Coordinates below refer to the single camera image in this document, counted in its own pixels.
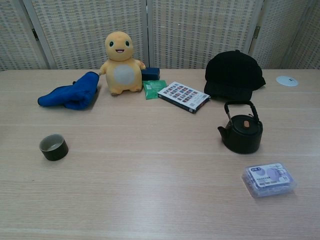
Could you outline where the black teapot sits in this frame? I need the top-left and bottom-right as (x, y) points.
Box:
(217, 100), (264, 155)

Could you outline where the dark ceramic cup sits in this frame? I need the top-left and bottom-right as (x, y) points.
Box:
(39, 133), (69, 162)

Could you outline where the green foil packet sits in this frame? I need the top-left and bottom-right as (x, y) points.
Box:
(142, 79), (168, 101)

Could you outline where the flat box with coloured print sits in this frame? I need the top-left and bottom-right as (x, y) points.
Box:
(157, 80), (211, 115)

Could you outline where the dark blue small box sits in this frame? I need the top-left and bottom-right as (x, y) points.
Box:
(141, 67), (161, 82)

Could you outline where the yellow plush dinosaur toy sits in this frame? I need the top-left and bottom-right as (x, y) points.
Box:
(99, 31), (147, 96)

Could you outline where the black baseball cap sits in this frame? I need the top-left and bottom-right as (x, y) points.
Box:
(203, 49), (267, 101)

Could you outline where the blue folded cloth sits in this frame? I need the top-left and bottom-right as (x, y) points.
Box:
(37, 71), (100, 111)

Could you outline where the white woven folding screen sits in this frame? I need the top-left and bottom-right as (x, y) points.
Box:
(0, 0), (320, 72)

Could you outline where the clear plastic box purple label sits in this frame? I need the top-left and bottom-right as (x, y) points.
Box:
(241, 162), (298, 199)

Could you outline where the white round table grommet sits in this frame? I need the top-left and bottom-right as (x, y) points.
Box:
(275, 75), (300, 87)

